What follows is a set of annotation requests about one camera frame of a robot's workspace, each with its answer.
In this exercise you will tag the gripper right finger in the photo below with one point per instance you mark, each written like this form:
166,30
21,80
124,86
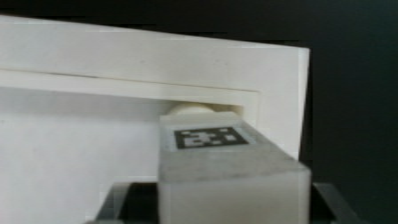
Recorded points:
332,210

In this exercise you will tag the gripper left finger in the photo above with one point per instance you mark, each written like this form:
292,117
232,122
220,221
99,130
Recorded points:
131,205

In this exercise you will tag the white leg with tag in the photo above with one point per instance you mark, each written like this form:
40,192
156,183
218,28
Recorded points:
232,181

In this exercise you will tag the white square table top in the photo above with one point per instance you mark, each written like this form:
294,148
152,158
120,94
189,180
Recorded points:
79,143

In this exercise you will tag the white front fence wall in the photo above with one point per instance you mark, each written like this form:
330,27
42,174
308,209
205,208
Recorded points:
93,59

